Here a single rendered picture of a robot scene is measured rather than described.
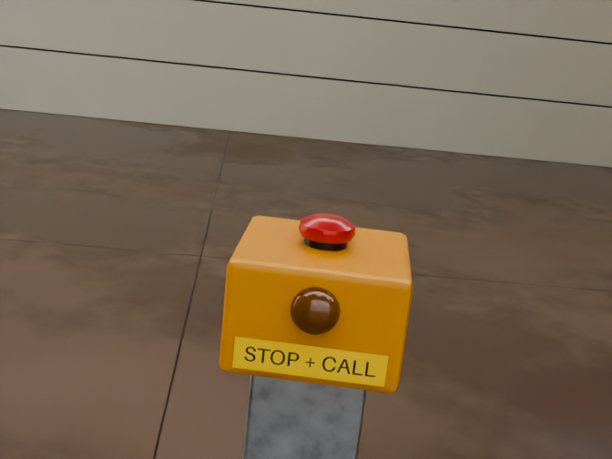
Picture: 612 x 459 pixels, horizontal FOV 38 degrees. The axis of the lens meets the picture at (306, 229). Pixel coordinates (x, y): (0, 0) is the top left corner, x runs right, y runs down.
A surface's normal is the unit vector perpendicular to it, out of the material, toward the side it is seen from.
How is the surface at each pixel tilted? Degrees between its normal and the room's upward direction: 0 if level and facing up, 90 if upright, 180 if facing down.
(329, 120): 90
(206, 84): 90
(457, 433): 0
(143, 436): 0
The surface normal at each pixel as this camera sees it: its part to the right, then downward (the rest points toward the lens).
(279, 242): 0.11, -0.96
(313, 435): -0.07, 0.26
